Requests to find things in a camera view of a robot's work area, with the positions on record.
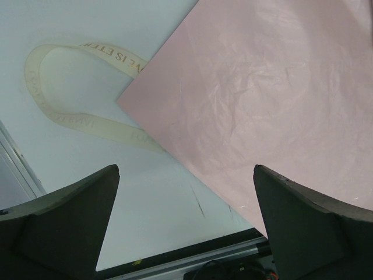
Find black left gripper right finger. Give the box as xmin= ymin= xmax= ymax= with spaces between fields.
xmin=253 ymin=165 xmax=372 ymax=279

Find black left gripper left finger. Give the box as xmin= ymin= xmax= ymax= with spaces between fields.
xmin=1 ymin=164 xmax=119 ymax=279

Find pink wrapping paper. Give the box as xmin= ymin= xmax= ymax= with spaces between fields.
xmin=118 ymin=1 xmax=372 ymax=233

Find cream printed ribbon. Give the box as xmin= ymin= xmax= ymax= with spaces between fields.
xmin=24 ymin=42 xmax=164 ymax=153

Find aluminium front frame rail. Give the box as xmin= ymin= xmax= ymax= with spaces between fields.
xmin=96 ymin=230 xmax=269 ymax=279

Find left aluminium side rail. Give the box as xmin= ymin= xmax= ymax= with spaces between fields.
xmin=0 ymin=124 xmax=46 ymax=210

